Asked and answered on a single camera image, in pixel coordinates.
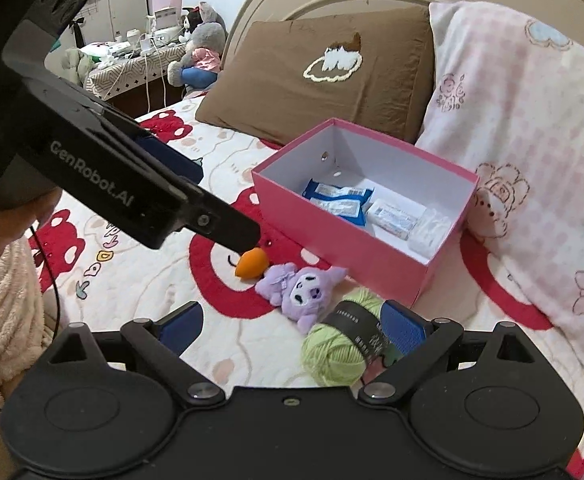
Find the clear plastic packet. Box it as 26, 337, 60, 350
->
407, 207, 453, 256

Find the bear printed blanket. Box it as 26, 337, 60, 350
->
27, 95, 584, 466

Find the white appliance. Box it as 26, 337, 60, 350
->
144, 7, 182, 45

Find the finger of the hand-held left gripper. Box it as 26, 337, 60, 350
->
134, 130, 204, 183
159, 185, 262, 254

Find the blue snack packet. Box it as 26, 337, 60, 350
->
303, 178, 375, 202
311, 195, 373, 226

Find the black white plush toy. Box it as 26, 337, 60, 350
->
179, 6, 204, 41

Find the grey plush toy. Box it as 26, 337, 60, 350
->
167, 2, 228, 93

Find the white hanging cable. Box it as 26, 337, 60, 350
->
144, 52, 169, 111

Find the green yarn ball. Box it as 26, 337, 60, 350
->
300, 287, 408, 387

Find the pink cardboard box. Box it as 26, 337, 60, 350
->
251, 117, 480, 308

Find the purple plush toy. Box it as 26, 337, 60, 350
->
254, 262, 349, 333

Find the green white cloth bundle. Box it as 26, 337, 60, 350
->
61, 47, 96, 82

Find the brown embroidered pillow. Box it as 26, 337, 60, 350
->
195, 5, 435, 145

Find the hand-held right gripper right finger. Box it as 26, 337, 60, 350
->
358, 300, 540, 405

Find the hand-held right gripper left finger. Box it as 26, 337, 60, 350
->
47, 301, 225, 405

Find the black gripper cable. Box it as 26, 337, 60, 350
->
28, 224, 63, 333

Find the pink checked pillow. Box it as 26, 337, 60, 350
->
414, 1, 584, 376

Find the person's left hand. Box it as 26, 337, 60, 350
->
0, 170, 59, 264

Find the orange makeup sponge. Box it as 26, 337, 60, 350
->
235, 246, 268, 281

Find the table with patterned cloth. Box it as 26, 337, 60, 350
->
86, 42, 193, 101

